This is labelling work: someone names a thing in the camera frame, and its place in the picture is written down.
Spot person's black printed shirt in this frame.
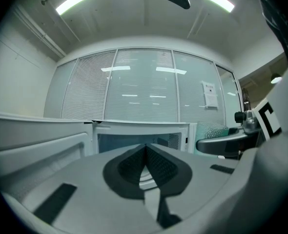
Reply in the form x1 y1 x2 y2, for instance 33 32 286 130
252 0 288 64

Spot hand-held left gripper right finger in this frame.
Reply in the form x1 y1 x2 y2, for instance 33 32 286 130
145 143 241 234

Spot white paper notice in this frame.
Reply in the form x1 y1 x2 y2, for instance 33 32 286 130
202 80 219 110

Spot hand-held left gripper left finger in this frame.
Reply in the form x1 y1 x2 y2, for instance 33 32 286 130
1 143 159 234

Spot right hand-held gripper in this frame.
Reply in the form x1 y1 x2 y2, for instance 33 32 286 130
196 100 283 157

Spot round pendant lamp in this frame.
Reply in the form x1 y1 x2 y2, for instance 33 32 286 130
270 73 283 84

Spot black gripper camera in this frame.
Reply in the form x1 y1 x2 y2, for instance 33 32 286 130
234 111 247 124

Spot white microwave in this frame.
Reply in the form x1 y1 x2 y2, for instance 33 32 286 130
0 110 199 180

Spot glass partition with blinds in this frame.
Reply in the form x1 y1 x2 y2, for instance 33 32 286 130
43 48 242 126

